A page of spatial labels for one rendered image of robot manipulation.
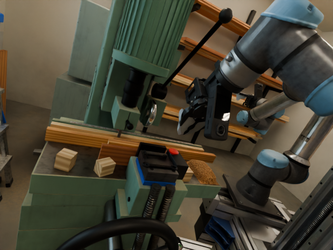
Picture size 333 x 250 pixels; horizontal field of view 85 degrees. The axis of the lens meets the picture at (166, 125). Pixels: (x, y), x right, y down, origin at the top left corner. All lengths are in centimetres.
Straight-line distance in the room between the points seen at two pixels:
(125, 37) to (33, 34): 256
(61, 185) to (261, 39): 54
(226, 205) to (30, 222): 73
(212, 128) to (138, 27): 31
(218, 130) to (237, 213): 66
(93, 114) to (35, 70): 234
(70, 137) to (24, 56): 253
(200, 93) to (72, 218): 50
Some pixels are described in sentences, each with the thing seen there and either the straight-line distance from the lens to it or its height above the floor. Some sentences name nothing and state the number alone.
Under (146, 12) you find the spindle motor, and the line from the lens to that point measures 52.
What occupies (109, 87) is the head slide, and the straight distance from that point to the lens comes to 68.
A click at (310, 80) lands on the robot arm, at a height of 130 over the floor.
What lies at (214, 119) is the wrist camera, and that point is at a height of 117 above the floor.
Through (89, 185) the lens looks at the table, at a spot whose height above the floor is 87.
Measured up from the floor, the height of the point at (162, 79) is 117.
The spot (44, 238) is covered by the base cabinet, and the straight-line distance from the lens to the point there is 70.
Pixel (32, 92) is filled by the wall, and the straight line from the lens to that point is 319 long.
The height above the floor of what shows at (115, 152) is 94.
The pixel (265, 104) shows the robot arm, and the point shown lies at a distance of 102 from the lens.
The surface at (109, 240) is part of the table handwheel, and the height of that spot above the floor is 82.
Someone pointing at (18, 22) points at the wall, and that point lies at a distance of 310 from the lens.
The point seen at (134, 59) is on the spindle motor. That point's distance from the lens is 51.
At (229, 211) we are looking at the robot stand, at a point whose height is 73.
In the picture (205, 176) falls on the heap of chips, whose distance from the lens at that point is 71.
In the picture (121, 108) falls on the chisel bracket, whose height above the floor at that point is 107.
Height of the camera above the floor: 125
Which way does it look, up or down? 18 degrees down
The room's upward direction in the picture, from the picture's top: 22 degrees clockwise
